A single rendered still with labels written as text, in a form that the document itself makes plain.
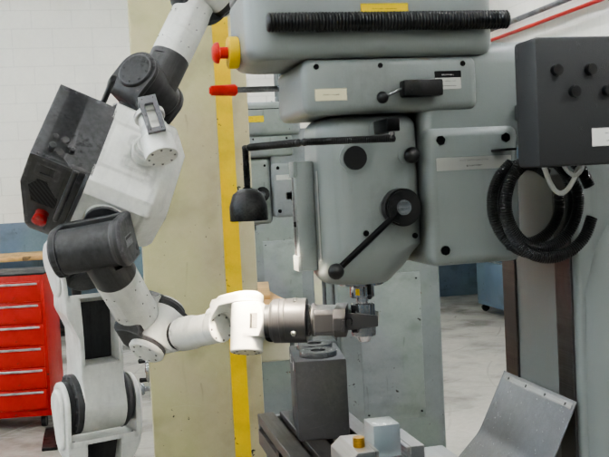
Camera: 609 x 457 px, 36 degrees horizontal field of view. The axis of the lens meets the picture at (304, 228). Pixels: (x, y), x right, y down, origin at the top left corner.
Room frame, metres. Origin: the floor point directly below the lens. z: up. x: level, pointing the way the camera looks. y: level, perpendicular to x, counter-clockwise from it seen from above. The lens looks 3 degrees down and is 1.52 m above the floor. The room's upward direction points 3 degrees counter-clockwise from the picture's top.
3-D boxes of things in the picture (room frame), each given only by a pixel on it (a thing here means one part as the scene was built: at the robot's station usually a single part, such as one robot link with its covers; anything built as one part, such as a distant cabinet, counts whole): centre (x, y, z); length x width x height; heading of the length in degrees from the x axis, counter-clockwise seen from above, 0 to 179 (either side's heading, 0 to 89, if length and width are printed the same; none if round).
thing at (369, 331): (1.83, -0.11, 1.23); 0.05 x 0.05 x 0.06
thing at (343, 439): (1.73, -0.07, 1.00); 0.12 x 0.06 x 0.04; 13
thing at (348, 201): (1.83, -0.11, 1.47); 0.21 x 0.19 x 0.32; 13
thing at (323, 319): (1.84, -0.02, 1.23); 0.13 x 0.12 x 0.10; 174
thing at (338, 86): (1.84, -0.15, 1.68); 0.34 x 0.24 x 0.10; 103
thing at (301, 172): (1.81, 0.00, 1.45); 0.04 x 0.04 x 0.21; 13
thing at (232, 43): (1.78, 0.12, 1.76); 0.06 x 0.02 x 0.06; 13
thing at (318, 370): (2.27, -0.01, 1.01); 0.22 x 0.12 x 0.20; 4
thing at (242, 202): (1.77, 0.10, 1.47); 0.07 x 0.07 x 0.06
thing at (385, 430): (1.75, -0.13, 1.02); 0.06 x 0.05 x 0.06; 13
